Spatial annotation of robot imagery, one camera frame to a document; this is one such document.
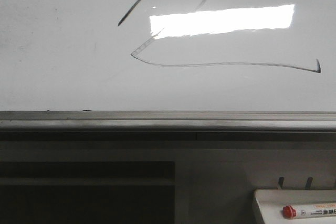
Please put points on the red capped white marker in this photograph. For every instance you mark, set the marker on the red capped white marker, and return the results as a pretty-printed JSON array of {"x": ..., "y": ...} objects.
[{"x": 314, "y": 210}]

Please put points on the white plastic marker tray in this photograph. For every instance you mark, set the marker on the white plastic marker tray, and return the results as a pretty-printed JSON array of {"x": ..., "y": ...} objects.
[{"x": 268, "y": 204}]

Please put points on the right metal tray hook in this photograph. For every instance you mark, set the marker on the right metal tray hook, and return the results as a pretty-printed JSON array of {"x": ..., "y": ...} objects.
[{"x": 308, "y": 183}]

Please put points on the metal tray hook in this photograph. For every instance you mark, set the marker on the metal tray hook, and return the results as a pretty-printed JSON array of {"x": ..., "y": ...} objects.
[
  {"x": 280, "y": 183},
  {"x": 308, "y": 183}
]

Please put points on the grey aluminium whiteboard ledge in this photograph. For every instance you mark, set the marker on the grey aluminium whiteboard ledge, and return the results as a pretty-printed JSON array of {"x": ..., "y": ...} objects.
[{"x": 201, "y": 121}]

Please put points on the white whiteboard panel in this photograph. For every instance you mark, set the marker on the white whiteboard panel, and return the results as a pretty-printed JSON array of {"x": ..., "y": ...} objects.
[{"x": 169, "y": 55}]

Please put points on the left metal tray hook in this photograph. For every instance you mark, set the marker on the left metal tray hook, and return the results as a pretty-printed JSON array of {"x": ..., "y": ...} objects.
[{"x": 280, "y": 183}]

